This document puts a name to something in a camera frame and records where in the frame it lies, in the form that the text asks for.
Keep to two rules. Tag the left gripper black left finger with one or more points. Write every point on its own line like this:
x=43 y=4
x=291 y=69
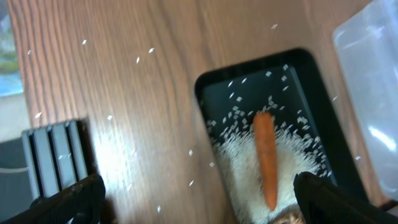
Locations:
x=82 y=202

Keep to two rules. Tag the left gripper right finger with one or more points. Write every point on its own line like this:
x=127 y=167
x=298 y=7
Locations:
x=322 y=202

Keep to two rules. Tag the orange carrot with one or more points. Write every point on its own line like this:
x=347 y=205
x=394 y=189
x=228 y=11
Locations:
x=264 y=137

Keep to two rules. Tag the black waste tray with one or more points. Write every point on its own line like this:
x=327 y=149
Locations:
x=288 y=78

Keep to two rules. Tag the brown food scrap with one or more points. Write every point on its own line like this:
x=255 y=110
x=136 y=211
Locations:
x=290 y=218

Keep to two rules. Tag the white rice pile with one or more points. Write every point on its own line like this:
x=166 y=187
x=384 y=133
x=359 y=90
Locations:
x=298 y=147

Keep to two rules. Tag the clear plastic bin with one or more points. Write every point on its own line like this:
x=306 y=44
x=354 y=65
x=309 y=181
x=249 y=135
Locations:
x=366 y=45

